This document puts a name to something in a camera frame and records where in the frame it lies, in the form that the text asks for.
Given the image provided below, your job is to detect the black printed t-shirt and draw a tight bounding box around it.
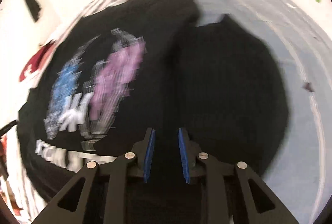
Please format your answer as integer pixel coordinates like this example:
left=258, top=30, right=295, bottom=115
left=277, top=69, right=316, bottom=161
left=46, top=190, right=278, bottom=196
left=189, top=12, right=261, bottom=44
left=16, top=0, right=291, bottom=224

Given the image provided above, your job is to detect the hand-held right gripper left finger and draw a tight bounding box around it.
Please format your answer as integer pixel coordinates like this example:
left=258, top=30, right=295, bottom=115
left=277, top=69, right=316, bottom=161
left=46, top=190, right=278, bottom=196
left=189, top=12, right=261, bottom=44
left=31, top=127, right=156, bottom=224

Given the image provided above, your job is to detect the maroon folded shirt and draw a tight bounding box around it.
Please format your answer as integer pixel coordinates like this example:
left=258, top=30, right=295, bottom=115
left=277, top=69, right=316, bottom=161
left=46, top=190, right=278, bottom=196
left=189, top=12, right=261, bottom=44
left=18, top=41, right=56, bottom=83

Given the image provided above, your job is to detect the bed with striped star sheet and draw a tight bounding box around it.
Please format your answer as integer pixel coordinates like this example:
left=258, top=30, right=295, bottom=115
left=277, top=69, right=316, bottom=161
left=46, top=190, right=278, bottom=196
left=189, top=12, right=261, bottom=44
left=8, top=0, right=331, bottom=224

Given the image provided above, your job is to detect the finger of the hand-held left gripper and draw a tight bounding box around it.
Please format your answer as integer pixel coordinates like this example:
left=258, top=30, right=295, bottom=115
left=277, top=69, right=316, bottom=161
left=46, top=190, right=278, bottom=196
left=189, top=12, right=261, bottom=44
left=0, top=119, right=19, bottom=137

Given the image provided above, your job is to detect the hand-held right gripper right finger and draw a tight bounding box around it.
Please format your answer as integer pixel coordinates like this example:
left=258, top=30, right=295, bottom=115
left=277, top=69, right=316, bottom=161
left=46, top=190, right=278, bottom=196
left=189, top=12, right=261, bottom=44
left=178, top=127, right=301, bottom=224

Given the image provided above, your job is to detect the black hanging garment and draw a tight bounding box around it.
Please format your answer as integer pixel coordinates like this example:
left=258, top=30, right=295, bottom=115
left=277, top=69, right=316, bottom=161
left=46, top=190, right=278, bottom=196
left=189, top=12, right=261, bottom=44
left=21, top=0, right=42, bottom=22

